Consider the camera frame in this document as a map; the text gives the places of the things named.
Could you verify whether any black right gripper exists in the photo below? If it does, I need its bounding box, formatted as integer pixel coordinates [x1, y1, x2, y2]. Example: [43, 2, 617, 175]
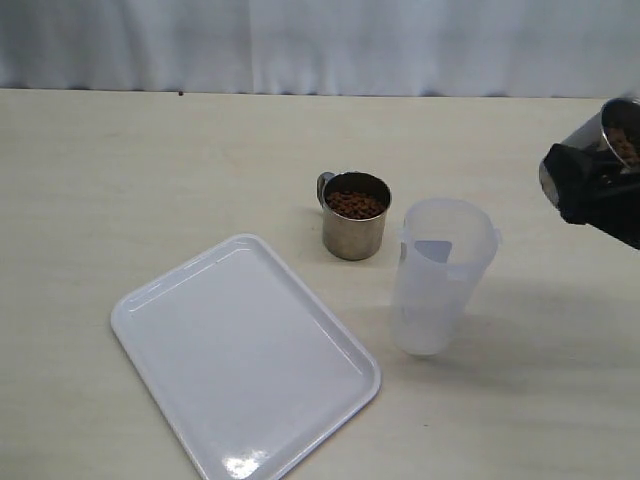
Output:
[543, 143, 639, 249]

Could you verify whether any steel cup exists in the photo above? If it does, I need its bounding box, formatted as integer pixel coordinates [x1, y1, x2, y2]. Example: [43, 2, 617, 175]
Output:
[316, 171, 392, 261]
[539, 97, 639, 210]

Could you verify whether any white curtain backdrop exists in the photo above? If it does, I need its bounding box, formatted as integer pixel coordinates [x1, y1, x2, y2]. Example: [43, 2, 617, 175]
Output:
[1, 1, 639, 98]

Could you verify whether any clear plastic container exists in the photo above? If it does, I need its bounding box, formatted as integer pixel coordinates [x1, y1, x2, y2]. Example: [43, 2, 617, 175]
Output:
[391, 198, 500, 357]

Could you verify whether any white plastic tray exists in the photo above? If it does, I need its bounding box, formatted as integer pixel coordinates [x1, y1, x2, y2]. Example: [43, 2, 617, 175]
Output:
[110, 234, 381, 479]

